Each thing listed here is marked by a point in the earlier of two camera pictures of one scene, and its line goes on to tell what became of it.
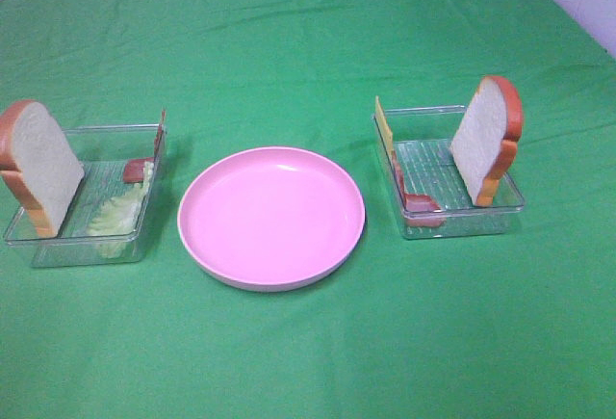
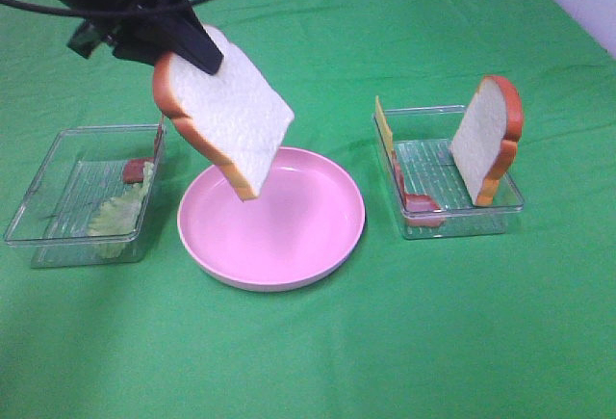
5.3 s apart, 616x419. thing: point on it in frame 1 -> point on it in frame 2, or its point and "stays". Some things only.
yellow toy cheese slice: (382, 119) stays
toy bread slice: (36, 153) -> (231, 117)
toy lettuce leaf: (111, 229) stays
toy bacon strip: (421, 211) stays
